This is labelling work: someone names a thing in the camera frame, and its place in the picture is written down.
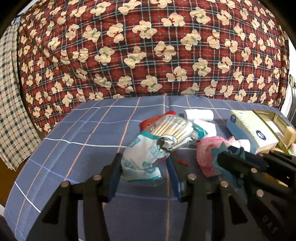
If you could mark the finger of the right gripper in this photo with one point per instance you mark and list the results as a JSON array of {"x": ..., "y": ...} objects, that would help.
[
  {"x": 253, "y": 161},
  {"x": 250, "y": 176}
]

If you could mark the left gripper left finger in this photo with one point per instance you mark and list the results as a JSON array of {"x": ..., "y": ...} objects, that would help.
[{"x": 59, "y": 218}]

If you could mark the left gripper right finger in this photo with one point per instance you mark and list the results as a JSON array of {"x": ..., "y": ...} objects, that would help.
[{"x": 214, "y": 211}]

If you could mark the teal cloth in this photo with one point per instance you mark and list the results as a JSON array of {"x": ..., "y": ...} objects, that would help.
[{"x": 222, "y": 158}]

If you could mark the pink white knit sock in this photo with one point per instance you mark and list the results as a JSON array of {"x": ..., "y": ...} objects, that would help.
[{"x": 204, "y": 155}]

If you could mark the white foam block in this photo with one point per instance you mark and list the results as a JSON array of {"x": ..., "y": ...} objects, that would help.
[{"x": 208, "y": 127}]

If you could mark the white gauze roll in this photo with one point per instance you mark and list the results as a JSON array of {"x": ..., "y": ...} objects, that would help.
[{"x": 199, "y": 114}]

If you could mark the cotton swab teal pouch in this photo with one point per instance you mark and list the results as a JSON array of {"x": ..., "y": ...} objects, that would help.
[{"x": 133, "y": 155}]

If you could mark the red gold satin pouch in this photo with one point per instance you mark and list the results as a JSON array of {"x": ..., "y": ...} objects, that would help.
[{"x": 152, "y": 120}]

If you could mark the pink fluffy puff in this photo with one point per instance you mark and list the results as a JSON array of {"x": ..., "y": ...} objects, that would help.
[{"x": 292, "y": 149}]

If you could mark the yellow sponge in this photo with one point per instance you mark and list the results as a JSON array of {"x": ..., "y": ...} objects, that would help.
[{"x": 289, "y": 136}]

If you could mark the yellow blue tissue box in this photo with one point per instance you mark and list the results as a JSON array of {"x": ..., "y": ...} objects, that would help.
[{"x": 245, "y": 124}]

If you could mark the gold metal tin tray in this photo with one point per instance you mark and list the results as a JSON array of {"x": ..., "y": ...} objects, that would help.
[{"x": 276, "y": 124}]

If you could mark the blue checked tablecloth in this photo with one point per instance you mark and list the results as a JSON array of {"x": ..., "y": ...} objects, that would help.
[{"x": 85, "y": 141}]

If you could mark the cream green checked cloth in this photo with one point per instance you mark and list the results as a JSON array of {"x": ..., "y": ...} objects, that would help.
[{"x": 19, "y": 138}]

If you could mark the red plaid bear blanket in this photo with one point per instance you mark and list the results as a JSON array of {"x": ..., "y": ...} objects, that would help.
[{"x": 75, "y": 51}]

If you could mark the wall power socket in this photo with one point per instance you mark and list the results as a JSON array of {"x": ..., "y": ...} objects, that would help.
[{"x": 292, "y": 81}]

